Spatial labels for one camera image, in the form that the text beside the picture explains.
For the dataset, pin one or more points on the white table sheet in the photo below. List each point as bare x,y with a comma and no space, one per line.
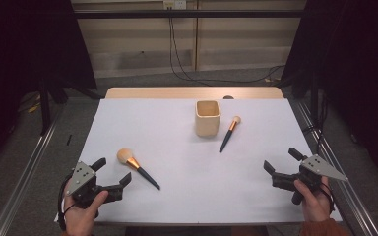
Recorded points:
183,173

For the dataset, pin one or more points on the beige square cup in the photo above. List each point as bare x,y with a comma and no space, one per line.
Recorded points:
207,126

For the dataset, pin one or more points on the person's left hand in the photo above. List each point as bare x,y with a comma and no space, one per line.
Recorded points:
80,219

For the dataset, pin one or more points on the black metal stand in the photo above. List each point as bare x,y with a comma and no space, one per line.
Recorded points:
45,108
314,98

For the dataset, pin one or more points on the person's right hand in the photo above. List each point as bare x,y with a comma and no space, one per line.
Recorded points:
316,205

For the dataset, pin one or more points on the black horizontal bar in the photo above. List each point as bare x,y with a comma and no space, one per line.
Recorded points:
177,13

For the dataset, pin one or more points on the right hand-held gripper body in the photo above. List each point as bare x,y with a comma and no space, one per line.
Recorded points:
320,167

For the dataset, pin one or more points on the small makeup brush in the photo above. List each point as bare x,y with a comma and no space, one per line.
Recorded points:
228,136

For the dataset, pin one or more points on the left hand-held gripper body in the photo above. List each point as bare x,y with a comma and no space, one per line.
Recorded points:
82,175

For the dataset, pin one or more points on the dark curtain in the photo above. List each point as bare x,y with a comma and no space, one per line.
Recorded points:
357,65
19,59

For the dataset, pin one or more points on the white wall socket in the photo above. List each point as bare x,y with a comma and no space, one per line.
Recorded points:
174,4

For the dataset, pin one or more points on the large makeup brush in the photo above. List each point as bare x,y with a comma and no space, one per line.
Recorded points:
125,156

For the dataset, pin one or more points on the small black stick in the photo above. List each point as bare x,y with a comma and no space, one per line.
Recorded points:
69,140

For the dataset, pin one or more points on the aluminium floor rail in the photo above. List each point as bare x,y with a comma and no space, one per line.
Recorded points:
359,211
23,183

